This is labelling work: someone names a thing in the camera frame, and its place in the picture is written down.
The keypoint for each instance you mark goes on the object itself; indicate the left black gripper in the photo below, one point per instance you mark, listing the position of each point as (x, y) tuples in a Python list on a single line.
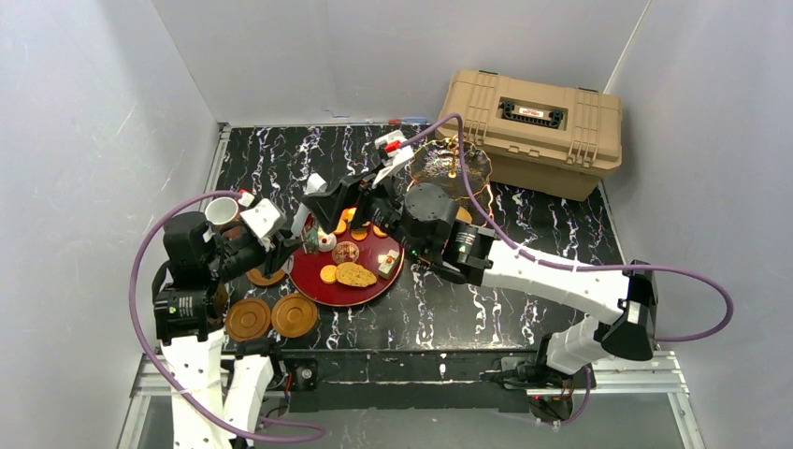
[(272, 249)]

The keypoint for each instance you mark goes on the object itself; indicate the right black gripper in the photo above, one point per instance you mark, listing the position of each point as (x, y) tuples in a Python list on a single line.
[(350, 198)]

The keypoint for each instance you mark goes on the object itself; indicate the dark red round tray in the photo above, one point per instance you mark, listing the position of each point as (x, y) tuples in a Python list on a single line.
[(360, 246)]

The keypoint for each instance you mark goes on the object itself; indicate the small decorated white cake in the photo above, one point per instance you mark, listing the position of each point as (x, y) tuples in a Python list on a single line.
[(388, 263)]

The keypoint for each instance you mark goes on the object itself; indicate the three-tier glass cake stand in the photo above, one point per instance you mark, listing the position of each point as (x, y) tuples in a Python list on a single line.
[(437, 162)]

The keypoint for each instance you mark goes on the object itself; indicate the orange muffin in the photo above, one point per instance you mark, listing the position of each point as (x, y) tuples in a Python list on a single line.
[(464, 216)]

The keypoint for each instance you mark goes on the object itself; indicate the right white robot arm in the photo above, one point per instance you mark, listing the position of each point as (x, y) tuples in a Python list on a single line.
[(619, 305)]

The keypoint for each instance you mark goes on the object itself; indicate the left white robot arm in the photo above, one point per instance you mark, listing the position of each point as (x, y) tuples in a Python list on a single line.
[(189, 300)]

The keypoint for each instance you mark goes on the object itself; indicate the round yellow biscuit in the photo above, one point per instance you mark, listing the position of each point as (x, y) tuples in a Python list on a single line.
[(341, 227)]

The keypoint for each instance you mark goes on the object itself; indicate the chocolate layered cake slice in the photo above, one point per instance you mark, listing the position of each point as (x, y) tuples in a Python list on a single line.
[(310, 240)]

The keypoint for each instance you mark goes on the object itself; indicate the white cream puff with cherry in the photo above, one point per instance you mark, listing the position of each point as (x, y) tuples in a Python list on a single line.
[(326, 242)]

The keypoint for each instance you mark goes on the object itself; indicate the wooden coaster upper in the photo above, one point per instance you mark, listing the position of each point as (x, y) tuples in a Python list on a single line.
[(259, 279)]

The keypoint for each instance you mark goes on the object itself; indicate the wooden coaster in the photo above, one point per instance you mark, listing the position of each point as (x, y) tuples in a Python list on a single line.
[(294, 316), (259, 279), (248, 319)]

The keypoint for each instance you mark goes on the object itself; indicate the wooden coaster middle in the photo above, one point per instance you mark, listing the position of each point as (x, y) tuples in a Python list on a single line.
[(294, 316)]

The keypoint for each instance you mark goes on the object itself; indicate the large flat brown cookie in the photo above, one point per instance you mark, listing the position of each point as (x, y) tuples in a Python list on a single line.
[(355, 275)]

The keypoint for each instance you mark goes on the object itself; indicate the wooden coaster lower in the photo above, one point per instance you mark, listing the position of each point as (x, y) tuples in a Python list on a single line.
[(248, 319)]

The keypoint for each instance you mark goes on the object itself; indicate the tan plastic toolbox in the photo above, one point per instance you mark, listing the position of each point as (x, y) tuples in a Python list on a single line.
[(561, 141)]

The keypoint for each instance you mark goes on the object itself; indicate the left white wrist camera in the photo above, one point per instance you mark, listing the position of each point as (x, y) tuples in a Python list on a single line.
[(264, 219)]

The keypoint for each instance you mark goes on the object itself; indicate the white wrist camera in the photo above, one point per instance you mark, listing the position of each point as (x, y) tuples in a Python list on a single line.
[(397, 154), (264, 219)]

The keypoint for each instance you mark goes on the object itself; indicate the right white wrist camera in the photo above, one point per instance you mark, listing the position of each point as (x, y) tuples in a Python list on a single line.
[(397, 154)]

